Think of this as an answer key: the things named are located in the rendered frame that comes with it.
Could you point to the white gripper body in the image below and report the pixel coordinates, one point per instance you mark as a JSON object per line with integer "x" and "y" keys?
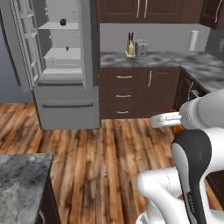
{"x": 164, "y": 120}

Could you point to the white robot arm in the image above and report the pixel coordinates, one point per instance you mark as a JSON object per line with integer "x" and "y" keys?
{"x": 189, "y": 163}

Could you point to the grey fridge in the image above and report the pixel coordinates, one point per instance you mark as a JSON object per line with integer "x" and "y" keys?
{"x": 70, "y": 116}

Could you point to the red brown meat piece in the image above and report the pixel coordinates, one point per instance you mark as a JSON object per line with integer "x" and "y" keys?
{"x": 67, "y": 48}

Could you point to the glass fridge rack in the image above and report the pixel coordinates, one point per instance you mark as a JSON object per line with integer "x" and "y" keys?
{"x": 62, "y": 54}
{"x": 58, "y": 26}

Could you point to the dark green vegetable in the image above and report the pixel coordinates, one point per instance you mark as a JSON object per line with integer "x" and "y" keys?
{"x": 63, "y": 22}

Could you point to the grey fridge door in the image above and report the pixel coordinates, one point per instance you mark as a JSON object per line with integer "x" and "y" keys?
{"x": 27, "y": 43}

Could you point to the orange brown object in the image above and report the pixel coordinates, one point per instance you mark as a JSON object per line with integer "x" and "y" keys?
{"x": 173, "y": 111}

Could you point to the dark wood base cupboard door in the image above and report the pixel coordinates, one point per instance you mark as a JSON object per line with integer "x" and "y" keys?
{"x": 163, "y": 93}

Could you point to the dark wood drawer front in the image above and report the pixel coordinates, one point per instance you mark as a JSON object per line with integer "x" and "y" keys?
{"x": 125, "y": 81}
{"x": 125, "y": 100}
{"x": 132, "y": 114}

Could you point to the dark wood side cupboard door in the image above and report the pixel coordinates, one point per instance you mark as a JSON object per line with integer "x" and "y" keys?
{"x": 182, "y": 90}

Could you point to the silver toaster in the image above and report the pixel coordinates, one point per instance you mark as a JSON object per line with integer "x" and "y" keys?
{"x": 141, "y": 48}

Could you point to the wooden knife block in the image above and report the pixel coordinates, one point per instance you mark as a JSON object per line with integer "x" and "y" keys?
{"x": 130, "y": 48}

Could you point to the white paper towel roll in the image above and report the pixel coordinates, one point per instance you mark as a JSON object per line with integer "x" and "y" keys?
{"x": 192, "y": 40}

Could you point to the grey freezer drawer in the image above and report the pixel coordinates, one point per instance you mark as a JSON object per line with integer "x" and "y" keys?
{"x": 67, "y": 92}
{"x": 70, "y": 118}

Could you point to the white crisper drawer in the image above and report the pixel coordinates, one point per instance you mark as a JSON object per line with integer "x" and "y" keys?
{"x": 64, "y": 63}

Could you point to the dark wood wall cupboard door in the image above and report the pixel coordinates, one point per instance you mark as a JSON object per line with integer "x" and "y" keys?
{"x": 119, "y": 10}
{"x": 164, "y": 10}

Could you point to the dark wood corner wall cupboard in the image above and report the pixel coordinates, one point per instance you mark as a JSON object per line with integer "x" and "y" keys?
{"x": 208, "y": 14}

